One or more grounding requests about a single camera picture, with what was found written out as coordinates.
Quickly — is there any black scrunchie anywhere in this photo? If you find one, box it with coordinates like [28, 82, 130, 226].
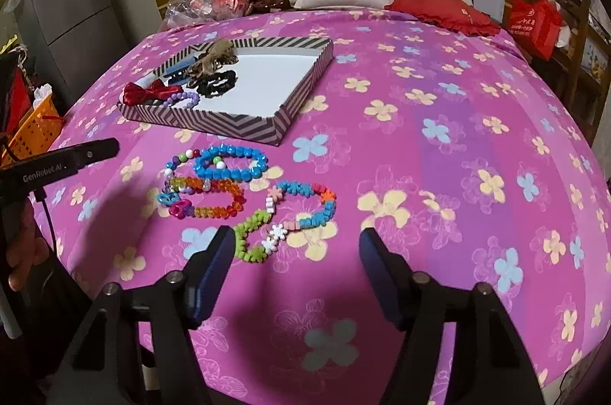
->
[193, 70, 238, 99]

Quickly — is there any striped cardboard box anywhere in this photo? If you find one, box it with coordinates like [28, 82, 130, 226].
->
[117, 36, 335, 146]

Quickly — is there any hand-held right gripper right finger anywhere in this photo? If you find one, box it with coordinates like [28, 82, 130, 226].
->
[359, 227, 545, 405]

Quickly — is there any purple bead bracelet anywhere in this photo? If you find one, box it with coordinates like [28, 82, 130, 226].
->
[157, 91, 200, 110]

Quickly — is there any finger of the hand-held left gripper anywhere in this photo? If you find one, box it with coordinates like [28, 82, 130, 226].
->
[73, 138, 120, 170]

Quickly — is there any black cable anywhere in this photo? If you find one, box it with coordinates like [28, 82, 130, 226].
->
[33, 189, 60, 253]

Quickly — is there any orange rainbow bead bracelet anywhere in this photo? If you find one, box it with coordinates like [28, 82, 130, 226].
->
[174, 177, 245, 219]

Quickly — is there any blue bead bracelet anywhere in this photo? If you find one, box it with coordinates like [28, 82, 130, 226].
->
[193, 144, 270, 182]

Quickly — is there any brown bow hair tie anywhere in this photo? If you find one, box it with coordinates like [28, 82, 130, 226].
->
[186, 39, 239, 78]

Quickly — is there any red pillow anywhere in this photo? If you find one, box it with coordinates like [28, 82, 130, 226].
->
[384, 0, 502, 37]

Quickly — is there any person's left hand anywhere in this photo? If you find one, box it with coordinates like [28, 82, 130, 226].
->
[8, 199, 51, 291]

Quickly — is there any orange plastic basket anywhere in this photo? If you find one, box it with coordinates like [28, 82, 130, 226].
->
[0, 92, 63, 167]

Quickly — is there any red bow hair clip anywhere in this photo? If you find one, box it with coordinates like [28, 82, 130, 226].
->
[123, 79, 184, 106]

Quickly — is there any mixed colour bead bracelet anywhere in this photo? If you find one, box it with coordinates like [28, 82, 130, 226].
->
[163, 148, 201, 191]

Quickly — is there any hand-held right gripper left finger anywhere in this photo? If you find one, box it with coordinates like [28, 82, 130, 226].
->
[45, 226, 237, 405]

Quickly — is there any grey refrigerator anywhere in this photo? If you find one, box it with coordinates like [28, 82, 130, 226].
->
[16, 0, 139, 112]

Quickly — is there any pink heart bead bracelet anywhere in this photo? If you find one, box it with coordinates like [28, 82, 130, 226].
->
[157, 190, 192, 219]

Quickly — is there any pink floral bedsheet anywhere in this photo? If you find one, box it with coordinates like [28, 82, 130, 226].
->
[29, 6, 611, 405]

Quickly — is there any flower bead necklace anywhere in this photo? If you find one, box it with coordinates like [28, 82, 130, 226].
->
[232, 180, 338, 265]

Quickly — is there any blue hair clip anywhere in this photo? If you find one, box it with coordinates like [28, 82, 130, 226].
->
[162, 56, 199, 83]

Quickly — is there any pile of clear plastic bags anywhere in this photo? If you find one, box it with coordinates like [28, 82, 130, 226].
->
[165, 0, 254, 28]

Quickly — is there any red hanging bag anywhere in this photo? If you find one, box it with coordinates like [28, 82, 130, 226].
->
[0, 52, 34, 138]

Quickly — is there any red shopping bag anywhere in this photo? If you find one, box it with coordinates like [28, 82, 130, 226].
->
[506, 0, 564, 62]

